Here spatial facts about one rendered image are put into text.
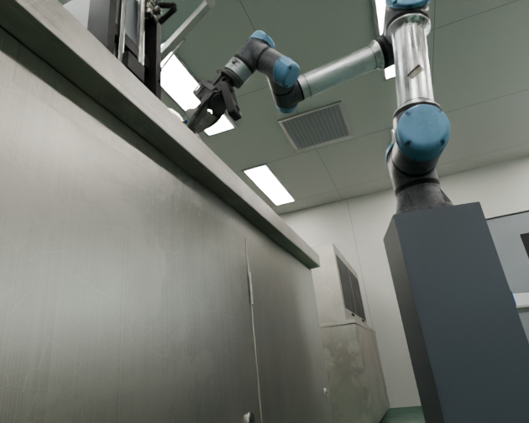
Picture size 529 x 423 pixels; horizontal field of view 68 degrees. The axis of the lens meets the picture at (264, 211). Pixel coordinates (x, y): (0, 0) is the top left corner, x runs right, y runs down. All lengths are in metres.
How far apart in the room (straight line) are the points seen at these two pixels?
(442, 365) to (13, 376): 0.78
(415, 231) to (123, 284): 0.72
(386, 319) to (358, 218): 1.41
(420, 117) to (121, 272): 0.77
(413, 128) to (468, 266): 0.33
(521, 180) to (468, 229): 4.90
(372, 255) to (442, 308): 4.58
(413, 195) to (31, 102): 0.87
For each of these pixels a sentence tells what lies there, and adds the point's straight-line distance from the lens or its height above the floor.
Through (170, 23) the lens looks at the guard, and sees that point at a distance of 1.71.
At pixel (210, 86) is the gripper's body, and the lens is 1.20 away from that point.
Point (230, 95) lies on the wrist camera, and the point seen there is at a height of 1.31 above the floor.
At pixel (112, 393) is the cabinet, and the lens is 0.39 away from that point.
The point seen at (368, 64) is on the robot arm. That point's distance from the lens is 1.31.
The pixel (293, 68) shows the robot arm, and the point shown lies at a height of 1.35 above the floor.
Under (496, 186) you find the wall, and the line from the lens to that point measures 5.82.
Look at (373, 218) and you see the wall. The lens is 5.64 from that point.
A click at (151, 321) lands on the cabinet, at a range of 0.44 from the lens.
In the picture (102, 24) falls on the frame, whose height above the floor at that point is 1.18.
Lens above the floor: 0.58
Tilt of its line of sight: 23 degrees up
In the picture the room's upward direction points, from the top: 6 degrees counter-clockwise
